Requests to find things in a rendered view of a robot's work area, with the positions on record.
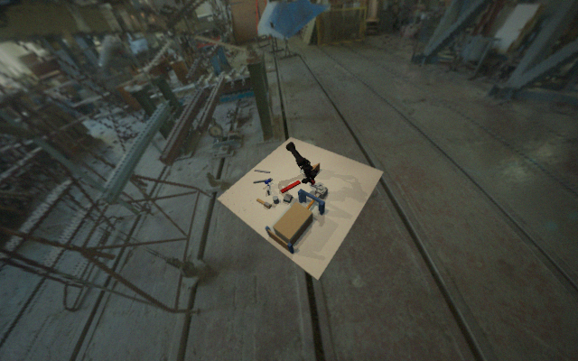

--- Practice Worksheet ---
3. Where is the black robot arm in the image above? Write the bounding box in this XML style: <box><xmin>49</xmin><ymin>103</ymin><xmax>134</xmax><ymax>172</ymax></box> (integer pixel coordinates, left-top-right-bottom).
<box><xmin>285</xmin><ymin>142</ymin><xmax>317</xmax><ymax>178</ymax></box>

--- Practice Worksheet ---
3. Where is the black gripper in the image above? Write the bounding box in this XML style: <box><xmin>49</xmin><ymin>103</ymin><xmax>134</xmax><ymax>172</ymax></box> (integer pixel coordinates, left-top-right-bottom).
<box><xmin>302</xmin><ymin>174</ymin><xmax>314</xmax><ymax>184</ymax></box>

